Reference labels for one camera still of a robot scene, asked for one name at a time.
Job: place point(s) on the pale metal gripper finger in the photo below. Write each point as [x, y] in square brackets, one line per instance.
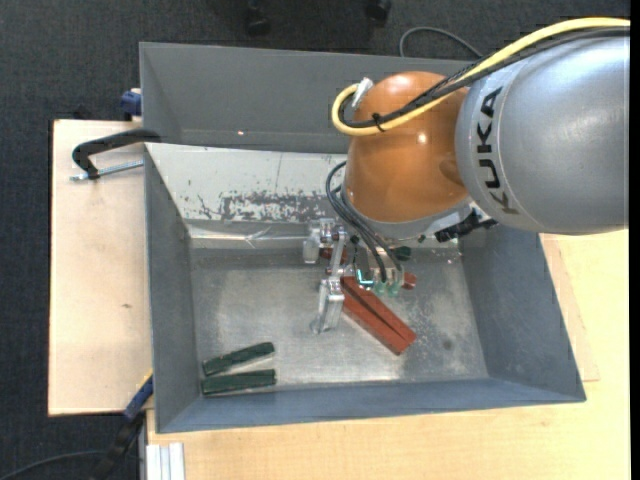
[327, 308]
[327, 233]

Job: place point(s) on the grey metal bin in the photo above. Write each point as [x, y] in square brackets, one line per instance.
[260, 313]

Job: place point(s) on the dark green flat block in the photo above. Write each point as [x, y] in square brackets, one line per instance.
[239, 382]
[240, 357]

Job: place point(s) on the black cylinder on white bracket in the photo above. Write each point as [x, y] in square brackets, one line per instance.
[452, 233]

